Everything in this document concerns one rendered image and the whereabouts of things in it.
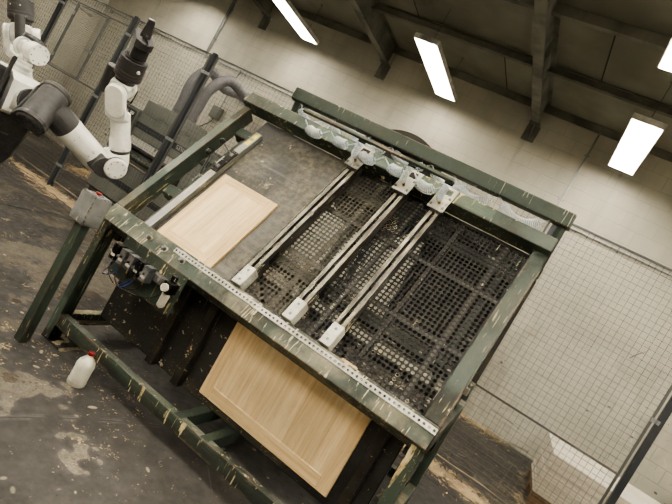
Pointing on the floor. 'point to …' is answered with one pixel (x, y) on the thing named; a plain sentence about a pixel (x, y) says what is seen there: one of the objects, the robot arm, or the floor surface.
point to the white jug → (82, 370)
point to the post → (51, 283)
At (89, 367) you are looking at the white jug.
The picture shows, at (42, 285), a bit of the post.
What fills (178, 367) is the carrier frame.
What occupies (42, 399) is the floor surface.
